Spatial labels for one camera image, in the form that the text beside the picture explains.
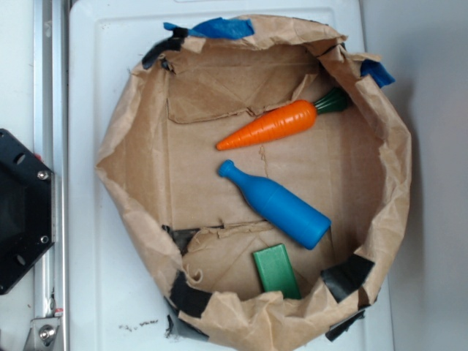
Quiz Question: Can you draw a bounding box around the brown paper bag container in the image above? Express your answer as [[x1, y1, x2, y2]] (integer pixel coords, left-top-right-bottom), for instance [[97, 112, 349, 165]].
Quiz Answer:
[[96, 15, 412, 350]]

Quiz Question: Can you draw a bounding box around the white plastic tray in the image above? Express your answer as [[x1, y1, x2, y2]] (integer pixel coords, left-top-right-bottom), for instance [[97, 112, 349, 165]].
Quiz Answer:
[[68, 1, 394, 350]]

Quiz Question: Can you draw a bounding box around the orange toy carrot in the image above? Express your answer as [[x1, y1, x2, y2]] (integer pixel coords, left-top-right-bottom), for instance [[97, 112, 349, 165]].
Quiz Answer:
[[216, 88, 348, 151]]

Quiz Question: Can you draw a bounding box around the green rectangular block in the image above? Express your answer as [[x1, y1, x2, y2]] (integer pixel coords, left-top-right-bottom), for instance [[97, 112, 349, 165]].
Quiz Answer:
[[253, 244, 301, 300]]

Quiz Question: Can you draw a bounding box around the blue plastic toy bottle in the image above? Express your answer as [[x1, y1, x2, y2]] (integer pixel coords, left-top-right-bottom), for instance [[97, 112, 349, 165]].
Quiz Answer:
[[218, 160, 331, 249]]

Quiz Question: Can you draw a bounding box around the metal corner bracket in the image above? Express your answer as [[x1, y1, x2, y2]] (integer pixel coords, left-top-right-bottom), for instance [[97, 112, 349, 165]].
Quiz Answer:
[[23, 317, 64, 351]]

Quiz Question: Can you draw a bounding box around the aluminium extrusion rail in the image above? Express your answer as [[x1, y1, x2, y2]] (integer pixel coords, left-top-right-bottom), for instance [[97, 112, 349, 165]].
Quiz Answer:
[[33, 1, 72, 350]]

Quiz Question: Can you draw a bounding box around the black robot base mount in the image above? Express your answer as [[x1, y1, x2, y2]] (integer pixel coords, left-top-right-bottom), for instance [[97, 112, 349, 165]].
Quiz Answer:
[[1, 129, 54, 295]]

